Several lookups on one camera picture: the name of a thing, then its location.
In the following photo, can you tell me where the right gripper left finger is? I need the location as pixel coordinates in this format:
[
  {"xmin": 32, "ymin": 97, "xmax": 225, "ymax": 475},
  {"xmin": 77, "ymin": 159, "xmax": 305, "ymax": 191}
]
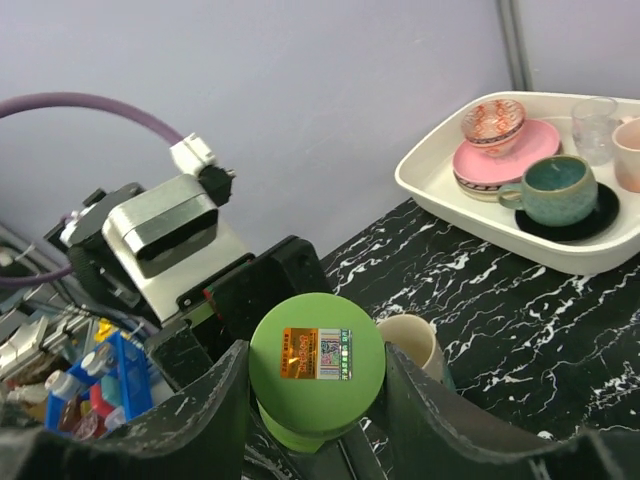
[{"xmin": 1, "ymin": 341, "xmax": 249, "ymax": 479}]

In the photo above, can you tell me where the black saucer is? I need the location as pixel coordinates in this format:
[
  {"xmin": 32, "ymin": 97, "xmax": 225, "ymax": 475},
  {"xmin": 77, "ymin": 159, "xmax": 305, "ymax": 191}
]
[{"xmin": 514, "ymin": 182, "xmax": 620, "ymax": 243}]

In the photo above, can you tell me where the pink ceramic mug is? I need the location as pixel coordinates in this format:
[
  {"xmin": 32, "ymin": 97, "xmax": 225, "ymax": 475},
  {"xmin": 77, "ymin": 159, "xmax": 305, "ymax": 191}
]
[{"xmin": 612, "ymin": 116, "xmax": 640, "ymax": 193}]

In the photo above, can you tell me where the blue plastic crate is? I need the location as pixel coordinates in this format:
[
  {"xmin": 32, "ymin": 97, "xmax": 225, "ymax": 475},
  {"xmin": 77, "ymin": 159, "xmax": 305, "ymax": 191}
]
[{"xmin": 44, "ymin": 332, "xmax": 154, "ymax": 433}]

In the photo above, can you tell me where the green pill bottle cap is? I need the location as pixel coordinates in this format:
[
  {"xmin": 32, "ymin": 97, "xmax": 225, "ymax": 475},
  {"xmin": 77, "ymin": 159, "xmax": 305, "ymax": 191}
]
[{"xmin": 249, "ymin": 293, "xmax": 386, "ymax": 433}]

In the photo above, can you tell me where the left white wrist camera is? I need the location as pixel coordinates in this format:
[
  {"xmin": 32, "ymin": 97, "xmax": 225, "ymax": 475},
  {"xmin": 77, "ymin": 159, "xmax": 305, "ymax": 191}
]
[{"xmin": 102, "ymin": 174, "xmax": 249, "ymax": 323}]

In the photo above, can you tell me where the patterned plate under pink plate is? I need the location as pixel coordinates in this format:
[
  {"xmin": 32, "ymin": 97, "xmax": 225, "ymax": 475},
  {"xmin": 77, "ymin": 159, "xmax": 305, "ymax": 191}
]
[{"xmin": 453, "ymin": 172, "xmax": 521, "ymax": 203}]

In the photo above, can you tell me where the green pill bottle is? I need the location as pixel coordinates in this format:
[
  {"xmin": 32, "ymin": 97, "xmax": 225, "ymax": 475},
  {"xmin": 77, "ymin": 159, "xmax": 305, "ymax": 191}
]
[{"xmin": 257, "ymin": 403, "xmax": 357, "ymax": 453}]

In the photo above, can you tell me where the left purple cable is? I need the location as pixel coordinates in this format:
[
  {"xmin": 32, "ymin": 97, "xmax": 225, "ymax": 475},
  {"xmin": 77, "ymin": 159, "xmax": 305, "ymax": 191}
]
[{"xmin": 0, "ymin": 91, "xmax": 187, "ymax": 289}]

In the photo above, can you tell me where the teal ceramic mug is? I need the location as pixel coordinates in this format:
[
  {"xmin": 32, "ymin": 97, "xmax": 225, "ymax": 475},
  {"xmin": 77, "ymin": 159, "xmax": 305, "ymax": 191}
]
[{"xmin": 497, "ymin": 155, "xmax": 598, "ymax": 227}]

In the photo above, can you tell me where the red patterned bowl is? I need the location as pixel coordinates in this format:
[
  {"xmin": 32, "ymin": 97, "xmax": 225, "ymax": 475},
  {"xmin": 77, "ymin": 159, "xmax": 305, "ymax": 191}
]
[{"xmin": 461, "ymin": 99, "xmax": 527, "ymax": 157}]

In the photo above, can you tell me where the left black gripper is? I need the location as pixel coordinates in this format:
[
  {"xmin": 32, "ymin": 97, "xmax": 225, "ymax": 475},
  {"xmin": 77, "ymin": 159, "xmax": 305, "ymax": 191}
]
[{"xmin": 144, "ymin": 235, "xmax": 332, "ymax": 391}]

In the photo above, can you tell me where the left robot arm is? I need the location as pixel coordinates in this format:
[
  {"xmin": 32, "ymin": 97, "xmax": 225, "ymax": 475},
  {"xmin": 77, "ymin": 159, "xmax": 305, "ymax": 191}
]
[{"xmin": 47, "ymin": 176, "xmax": 330, "ymax": 389}]

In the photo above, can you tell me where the clear drinking glass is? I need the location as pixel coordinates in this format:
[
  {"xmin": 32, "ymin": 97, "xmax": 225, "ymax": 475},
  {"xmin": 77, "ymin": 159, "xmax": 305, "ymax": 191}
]
[{"xmin": 571, "ymin": 96, "xmax": 618, "ymax": 167}]

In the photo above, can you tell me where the white plastic dish tub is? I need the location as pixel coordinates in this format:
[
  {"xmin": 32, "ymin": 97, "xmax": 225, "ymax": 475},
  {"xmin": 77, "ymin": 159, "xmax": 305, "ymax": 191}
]
[{"xmin": 394, "ymin": 91, "xmax": 639, "ymax": 275}]

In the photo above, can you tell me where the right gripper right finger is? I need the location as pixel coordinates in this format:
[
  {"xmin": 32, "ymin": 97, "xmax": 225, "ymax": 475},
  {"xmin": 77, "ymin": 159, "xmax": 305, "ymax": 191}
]
[{"xmin": 384, "ymin": 345, "xmax": 639, "ymax": 479}]

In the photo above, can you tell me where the cream ceramic mug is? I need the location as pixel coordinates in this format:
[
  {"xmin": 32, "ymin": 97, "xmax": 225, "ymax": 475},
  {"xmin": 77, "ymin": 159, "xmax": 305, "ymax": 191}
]
[{"xmin": 376, "ymin": 314, "xmax": 456, "ymax": 392}]

